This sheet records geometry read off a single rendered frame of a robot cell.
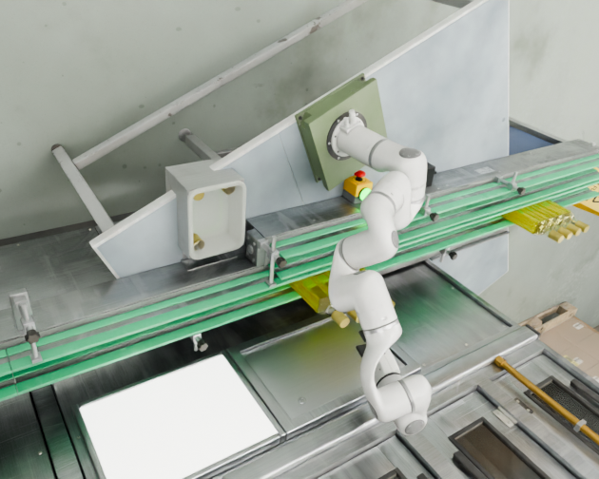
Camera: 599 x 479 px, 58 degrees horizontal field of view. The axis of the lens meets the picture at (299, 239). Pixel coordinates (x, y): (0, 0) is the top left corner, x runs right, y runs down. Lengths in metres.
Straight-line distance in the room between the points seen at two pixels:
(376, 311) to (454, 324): 0.74
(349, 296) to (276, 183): 0.58
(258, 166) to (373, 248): 0.53
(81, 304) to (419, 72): 1.26
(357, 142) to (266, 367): 0.69
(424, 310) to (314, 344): 0.46
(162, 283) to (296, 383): 0.47
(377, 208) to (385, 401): 0.43
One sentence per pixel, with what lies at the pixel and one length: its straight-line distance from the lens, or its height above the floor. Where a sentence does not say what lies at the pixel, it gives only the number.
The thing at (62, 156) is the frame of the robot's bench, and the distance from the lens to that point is 2.12.
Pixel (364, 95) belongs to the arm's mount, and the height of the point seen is 0.82.
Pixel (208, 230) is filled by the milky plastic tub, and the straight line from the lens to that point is 1.63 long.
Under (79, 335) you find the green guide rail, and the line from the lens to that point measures 1.49.
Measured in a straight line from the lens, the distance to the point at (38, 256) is 2.15.
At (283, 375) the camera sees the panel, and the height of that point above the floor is 1.15.
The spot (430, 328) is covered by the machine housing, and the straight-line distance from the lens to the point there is 1.88.
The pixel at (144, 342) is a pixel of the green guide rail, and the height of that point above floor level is 0.94.
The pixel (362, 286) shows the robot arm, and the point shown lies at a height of 1.33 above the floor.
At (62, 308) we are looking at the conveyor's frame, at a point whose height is 0.82.
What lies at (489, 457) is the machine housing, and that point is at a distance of 1.59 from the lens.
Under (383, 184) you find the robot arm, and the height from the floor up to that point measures 1.15.
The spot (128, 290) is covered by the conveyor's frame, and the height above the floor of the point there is 0.82.
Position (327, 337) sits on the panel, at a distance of 1.70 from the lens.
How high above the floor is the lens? 2.03
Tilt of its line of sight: 43 degrees down
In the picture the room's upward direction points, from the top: 132 degrees clockwise
